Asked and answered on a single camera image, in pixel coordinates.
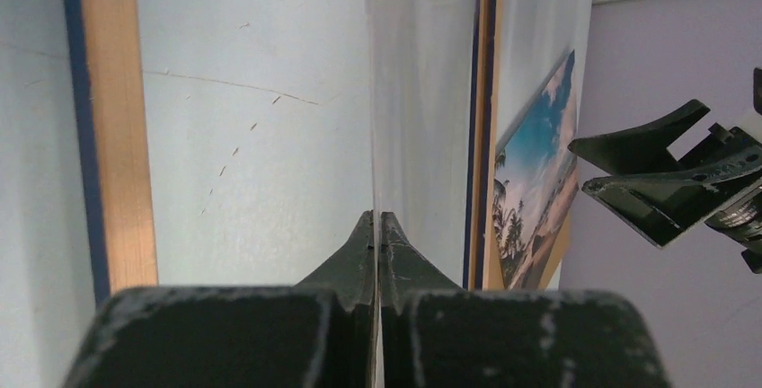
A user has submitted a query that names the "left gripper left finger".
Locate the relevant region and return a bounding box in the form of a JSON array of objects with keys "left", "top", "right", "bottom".
[{"left": 63, "top": 212, "right": 374, "bottom": 387}]

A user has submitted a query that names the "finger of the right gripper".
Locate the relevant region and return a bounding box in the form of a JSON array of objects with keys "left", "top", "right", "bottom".
[
  {"left": 581, "top": 162, "right": 762, "bottom": 250},
  {"left": 568, "top": 99, "right": 710, "bottom": 175}
]

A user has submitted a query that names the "wooden picture frame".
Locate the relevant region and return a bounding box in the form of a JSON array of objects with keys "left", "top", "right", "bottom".
[{"left": 58, "top": 0, "right": 506, "bottom": 308}]

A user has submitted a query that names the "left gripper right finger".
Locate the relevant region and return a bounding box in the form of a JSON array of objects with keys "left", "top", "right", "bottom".
[{"left": 379, "top": 212, "right": 670, "bottom": 387}]

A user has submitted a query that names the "clear acrylic sheet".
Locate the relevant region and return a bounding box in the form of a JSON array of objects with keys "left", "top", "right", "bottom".
[{"left": 366, "top": 0, "right": 481, "bottom": 387}]

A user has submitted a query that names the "beach photo print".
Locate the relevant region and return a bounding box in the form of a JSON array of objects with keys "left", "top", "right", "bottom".
[{"left": 492, "top": 51, "right": 577, "bottom": 289}]

